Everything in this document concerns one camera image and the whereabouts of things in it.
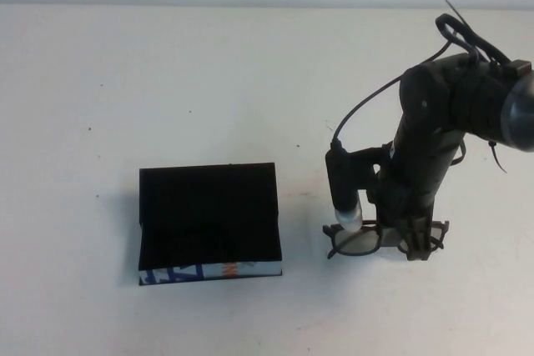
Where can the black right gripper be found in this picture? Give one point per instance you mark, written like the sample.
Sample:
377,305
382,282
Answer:
413,181

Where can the dark framed glasses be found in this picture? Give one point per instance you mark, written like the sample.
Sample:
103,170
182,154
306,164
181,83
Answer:
359,243

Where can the black glasses case printed side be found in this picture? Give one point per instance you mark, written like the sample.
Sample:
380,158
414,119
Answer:
208,202

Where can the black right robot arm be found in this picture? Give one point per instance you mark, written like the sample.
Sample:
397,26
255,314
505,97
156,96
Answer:
425,93

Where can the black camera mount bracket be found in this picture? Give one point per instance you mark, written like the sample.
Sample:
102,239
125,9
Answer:
367,162

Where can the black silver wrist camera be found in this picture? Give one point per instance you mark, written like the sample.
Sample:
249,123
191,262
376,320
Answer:
340,181

